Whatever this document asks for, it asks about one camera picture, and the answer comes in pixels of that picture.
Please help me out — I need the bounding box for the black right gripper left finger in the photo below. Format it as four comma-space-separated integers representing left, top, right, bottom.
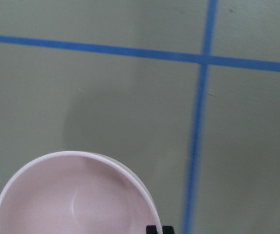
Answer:
146, 225, 157, 234

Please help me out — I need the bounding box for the pink bowl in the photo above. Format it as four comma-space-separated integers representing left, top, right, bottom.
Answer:
0, 151, 162, 234

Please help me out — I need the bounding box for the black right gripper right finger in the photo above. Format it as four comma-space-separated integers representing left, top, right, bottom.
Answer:
162, 226, 174, 234

